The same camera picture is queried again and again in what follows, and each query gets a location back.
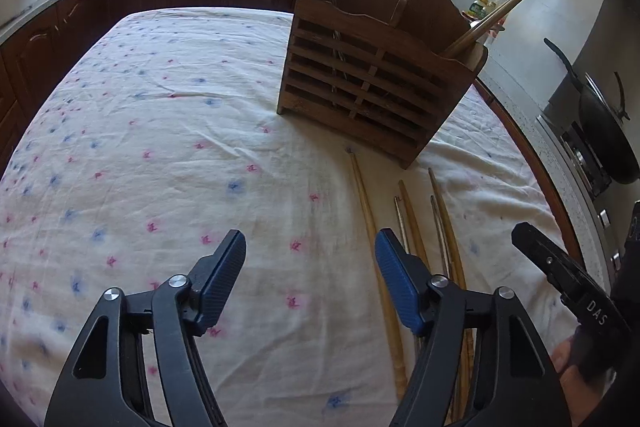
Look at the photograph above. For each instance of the black wok with lid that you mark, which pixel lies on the black wok with lid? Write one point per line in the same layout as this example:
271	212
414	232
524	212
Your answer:
605	127

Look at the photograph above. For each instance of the wooden utensil holder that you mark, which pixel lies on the wooden utensil holder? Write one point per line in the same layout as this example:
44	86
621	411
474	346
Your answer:
360	72

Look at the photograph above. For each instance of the person's right hand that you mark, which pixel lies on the person's right hand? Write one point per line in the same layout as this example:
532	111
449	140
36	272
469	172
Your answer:
585	399

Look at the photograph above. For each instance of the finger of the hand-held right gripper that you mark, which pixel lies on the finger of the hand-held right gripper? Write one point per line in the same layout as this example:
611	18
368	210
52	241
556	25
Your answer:
545	257

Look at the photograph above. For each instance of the white floral tablecloth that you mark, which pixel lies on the white floral tablecloth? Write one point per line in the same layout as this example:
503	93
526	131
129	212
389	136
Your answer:
175	132

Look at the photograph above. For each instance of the yellow cap oil bottle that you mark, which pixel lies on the yellow cap oil bottle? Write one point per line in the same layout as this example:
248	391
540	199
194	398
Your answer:
482	7

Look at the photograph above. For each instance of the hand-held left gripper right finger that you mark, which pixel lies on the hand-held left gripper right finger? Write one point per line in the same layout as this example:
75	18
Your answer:
395	287

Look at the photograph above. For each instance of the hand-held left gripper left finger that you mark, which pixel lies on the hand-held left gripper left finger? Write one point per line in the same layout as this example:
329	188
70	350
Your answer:
225	277

